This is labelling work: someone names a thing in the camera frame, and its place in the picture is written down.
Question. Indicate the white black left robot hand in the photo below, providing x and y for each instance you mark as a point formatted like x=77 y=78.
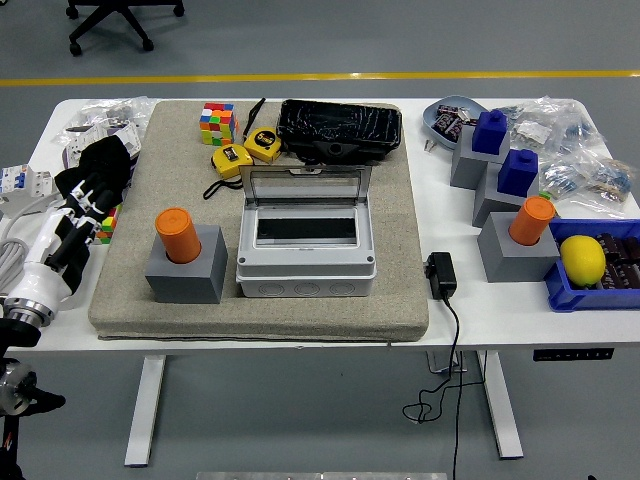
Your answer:
x=37 y=280

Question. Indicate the orange cylinder battery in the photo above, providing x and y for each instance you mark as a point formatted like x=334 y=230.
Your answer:
x=177 y=235
x=532 y=220

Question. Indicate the grey electrical box clear lid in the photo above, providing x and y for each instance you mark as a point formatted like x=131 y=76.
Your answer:
x=305 y=270

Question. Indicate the colourful puzzle cube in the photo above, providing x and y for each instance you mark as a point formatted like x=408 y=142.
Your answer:
x=107 y=232
x=217 y=124

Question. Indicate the white circuit breaker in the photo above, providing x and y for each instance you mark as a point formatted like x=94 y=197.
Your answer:
x=25 y=185

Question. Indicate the white table leg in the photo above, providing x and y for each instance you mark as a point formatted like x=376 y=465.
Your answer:
x=145 y=410
x=502 y=410

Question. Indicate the black table control panel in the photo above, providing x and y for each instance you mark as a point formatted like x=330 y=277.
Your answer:
x=572 y=354

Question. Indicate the black cloth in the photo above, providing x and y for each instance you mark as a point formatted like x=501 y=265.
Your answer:
x=107 y=160

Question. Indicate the grey cube holder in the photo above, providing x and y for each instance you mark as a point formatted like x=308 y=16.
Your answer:
x=515 y=265
x=200 y=280

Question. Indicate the blue plastic bin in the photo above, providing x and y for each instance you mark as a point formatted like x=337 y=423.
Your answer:
x=600 y=299

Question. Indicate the clear bag of parts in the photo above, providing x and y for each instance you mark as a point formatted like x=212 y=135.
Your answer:
x=590 y=175
x=110 y=112
x=555 y=122

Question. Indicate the yellow lemon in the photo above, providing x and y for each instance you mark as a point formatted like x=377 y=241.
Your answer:
x=582 y=260

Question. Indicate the black power adapter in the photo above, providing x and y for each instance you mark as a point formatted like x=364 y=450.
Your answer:
x=441 y=275

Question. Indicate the yellow tape measure 5m print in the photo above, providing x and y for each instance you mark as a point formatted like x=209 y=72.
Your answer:
x=264 y=145

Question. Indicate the black office chair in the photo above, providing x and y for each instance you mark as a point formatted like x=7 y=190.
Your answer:
x=107 y=20

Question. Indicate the small green object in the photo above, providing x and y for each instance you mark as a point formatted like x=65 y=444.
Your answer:
x=545 y=195

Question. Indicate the grey block holder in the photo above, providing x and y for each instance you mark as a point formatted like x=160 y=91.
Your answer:
x=467 y=170
x=492 y=205

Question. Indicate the grey-brown mat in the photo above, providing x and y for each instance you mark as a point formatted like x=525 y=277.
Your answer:
x=400 y=250

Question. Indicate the blue bottle-shaped block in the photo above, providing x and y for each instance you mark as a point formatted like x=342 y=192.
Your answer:
x=490 y=132
x=517 y=172

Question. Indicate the black plastic tray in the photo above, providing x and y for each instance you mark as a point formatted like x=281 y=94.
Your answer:
x=340 y=125

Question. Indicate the small metal clip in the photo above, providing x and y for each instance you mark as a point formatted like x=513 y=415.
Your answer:
x=430 y=145

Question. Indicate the wrapped dark candies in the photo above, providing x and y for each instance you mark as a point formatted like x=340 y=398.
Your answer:
x=450 y=122

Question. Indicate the blue-grey plate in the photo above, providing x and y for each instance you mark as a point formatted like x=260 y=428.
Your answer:
x=430 y=122

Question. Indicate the white wall socket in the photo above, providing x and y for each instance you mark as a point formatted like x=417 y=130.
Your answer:
x=127 y=140

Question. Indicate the grey under-table bracket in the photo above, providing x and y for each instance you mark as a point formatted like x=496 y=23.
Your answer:
x=440 y=365

